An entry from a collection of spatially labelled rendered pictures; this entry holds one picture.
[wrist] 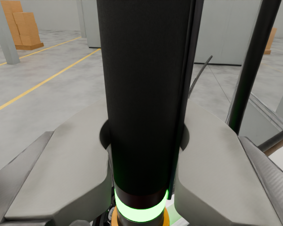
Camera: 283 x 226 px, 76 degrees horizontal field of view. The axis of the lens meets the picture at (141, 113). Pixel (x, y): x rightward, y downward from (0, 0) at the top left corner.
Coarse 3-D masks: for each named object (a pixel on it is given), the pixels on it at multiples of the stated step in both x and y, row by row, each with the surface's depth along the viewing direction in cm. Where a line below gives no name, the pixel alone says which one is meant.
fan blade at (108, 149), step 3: (108, 147) 59; (108, 150) 58; (108, 153) 57; (111, 156) 50; (111, 159) 50; (111, 162) 50; (111, 165) 50; (111, 168) 49; (111, 171) 50; (111, 174) 49; (111, 177) 50
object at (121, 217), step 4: (116, 204) 12; (116, 208) 12; (164, 208) 12; (120, 216) 12; (160, 216) 12; (120, 220) 12; (124, 220) 11; (128, 220) 11; (152, 220) 11; (156, 220) 11; (160, 220) 12; (124, 224) 12; (128, 224) 11; (132, 224) 11; (136, 224) 11; (140, 224) 11; (144, 224) 11; (148, 224) 11; (152, 224) 11; (156, 224) 12
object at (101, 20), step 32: (128, 0) 5; (160, 0) 5; (128, 32) 6; (160, 32) 6; (128, 64) 6; (160, 64) 6; (128, 96) 7; (160, 96) 7; (128, 128) 7; (160, 128) 8; (128, 160) 8; (160, 160) 9; (128, 192) 10; (160, 224) 12
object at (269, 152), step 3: (282, 141) 26; (276, 144) 25; (279, 144) 25; (282, 144) 26; (273, 147) 25; (276, 147) 25; (279, 147) 25; (267, 150) 24; (270, 150) 24; (273, 150) 24; (276, 150) 25; (267, 153) 24; (270, 153) 24
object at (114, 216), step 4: (116, 212) 14; (164, 212) 14; (112, 216) 14; (116, 216) 13; (164, 216) 13; (168, 216) 14; (112, 220) 13; (116, 220) 13; (164, 220) 13; (168, 220) 13; (112, 224) 13; (116, 224) 13; (164, 224) 13; (168, 224) 13
